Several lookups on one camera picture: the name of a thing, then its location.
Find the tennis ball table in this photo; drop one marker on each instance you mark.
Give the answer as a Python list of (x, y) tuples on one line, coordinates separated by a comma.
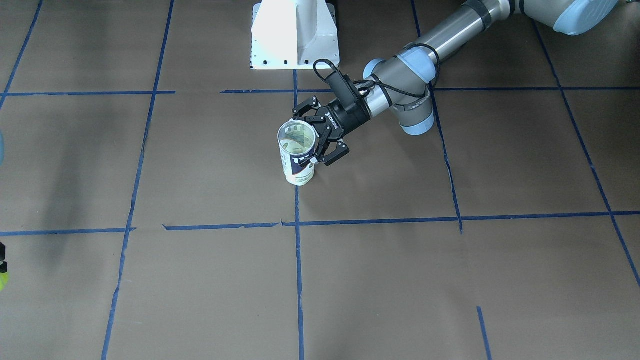
[(4, 279)]

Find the white camera mast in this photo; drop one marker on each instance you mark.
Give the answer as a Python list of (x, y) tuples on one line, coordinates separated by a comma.
[(293, 34)]

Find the clear tennis ball can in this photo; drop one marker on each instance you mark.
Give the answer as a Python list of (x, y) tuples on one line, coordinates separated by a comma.
[(297, 141)]

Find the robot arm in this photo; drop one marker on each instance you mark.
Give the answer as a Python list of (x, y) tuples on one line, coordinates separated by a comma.
[(403, 83)]

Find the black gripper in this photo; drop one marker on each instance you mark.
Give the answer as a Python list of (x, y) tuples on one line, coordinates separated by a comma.
[(344, 120)]

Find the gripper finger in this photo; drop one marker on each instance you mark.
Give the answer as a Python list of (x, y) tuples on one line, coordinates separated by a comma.
[(4, 267)]

